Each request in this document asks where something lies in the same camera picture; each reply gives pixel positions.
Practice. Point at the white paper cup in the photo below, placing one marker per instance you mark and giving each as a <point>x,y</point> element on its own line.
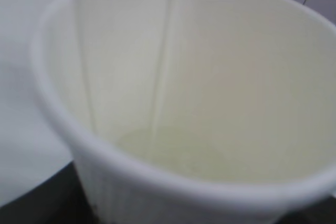
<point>191,111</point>

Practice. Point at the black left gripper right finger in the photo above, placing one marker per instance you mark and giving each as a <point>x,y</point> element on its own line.
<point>319,212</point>

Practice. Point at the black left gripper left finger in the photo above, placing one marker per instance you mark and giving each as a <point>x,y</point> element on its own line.
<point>60,199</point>

